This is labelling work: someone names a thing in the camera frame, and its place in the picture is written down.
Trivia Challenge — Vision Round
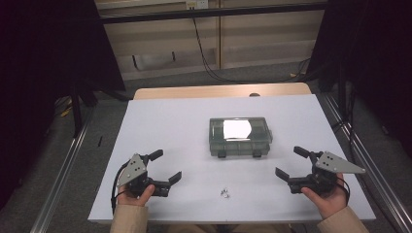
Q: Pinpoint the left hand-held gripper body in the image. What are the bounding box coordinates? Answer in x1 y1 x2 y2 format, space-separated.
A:
116 152 156 199

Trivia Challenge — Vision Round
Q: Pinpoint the black horizontal bar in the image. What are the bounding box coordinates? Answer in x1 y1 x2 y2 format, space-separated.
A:
98 2 328 24

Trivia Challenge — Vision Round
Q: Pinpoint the black metal stand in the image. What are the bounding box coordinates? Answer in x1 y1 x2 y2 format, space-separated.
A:
336 64 358 137
69 82 130 139

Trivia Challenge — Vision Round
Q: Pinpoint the person's right hand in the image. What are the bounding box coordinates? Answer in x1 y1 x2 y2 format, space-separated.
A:
300 174 348 220

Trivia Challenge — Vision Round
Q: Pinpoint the black wall cable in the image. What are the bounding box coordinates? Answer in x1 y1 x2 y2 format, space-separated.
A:
190 8 312 84

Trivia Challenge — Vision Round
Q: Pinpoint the black curtain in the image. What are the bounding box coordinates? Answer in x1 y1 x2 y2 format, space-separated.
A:
0 0 126 208
305 0 412 159

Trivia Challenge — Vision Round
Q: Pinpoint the white table mat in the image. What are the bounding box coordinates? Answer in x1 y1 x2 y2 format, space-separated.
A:
87 93 377 224

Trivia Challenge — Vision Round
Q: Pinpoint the aluminium floor rail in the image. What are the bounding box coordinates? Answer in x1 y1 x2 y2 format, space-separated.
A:
322 93 412 233
30 106 95 233

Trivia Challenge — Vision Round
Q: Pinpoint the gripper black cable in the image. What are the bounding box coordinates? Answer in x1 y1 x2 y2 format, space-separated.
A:
111 162 130 216
336 177 352 207

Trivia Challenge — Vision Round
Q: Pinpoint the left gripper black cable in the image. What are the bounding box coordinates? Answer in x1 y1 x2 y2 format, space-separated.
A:
111 162 130 216

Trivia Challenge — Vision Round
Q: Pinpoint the grey plastic compartment box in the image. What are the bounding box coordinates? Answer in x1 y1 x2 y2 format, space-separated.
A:
208 116 274 159

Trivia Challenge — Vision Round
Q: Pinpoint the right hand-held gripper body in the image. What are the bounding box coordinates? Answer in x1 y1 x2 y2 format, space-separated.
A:
308 150 367 197

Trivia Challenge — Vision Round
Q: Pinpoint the white wall socket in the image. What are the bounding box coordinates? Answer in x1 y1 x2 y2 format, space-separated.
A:
186 0 209 10

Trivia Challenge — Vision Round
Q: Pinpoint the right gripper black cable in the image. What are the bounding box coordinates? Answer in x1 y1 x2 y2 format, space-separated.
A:
336 177 352 207

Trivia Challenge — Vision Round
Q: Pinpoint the person's left hand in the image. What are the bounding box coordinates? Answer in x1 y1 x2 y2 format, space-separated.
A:
117 183 156 208

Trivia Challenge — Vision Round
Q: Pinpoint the yellow cable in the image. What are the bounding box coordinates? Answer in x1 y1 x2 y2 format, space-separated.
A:
59 98 74 118

